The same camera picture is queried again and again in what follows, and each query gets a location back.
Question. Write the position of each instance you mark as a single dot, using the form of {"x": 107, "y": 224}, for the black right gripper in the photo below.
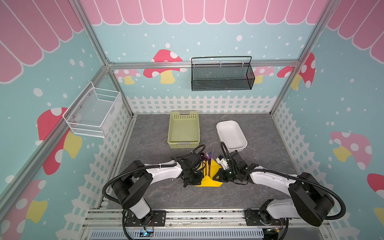
{"x": 225, "y": 174}

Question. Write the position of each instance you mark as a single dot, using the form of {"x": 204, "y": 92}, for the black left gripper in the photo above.
{"x": 197, "y": 182}

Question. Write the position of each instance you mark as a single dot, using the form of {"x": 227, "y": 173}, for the yellow paper napkin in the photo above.
{"x": 211, "y": 181}

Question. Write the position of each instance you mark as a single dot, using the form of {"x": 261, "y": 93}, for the purple fork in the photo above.
{"x": 206, "y": 163}

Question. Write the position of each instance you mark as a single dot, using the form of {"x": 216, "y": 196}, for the purple knife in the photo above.
{"x": 209, "y": 164}

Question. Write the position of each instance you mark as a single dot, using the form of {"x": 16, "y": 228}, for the purple spoon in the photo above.
{"x": 203, "y": 160}

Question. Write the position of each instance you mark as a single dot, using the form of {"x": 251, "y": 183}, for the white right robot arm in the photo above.
{"x": 308, "y": 200}

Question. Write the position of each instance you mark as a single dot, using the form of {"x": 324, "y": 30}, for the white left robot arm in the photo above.
{"x": 134, "y": 181}

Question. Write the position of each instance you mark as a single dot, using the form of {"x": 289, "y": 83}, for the white plastic tub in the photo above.
{"x": 232, "y": 135}

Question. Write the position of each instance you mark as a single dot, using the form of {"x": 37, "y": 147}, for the green perforated plastic basket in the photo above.
{"x": 184, "y": 130}

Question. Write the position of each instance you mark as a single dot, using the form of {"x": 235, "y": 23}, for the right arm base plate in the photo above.
{"x": 261, "y": 218}

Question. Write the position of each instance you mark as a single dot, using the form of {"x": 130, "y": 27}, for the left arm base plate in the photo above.
{"x": 152, "y": 219}

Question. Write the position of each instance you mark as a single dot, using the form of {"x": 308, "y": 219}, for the black mesh wall basket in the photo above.
{"x": 228, "y": 73}

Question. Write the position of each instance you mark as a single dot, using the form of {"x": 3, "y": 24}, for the white wire wall basket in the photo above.
{"x": 93, "y": 112}

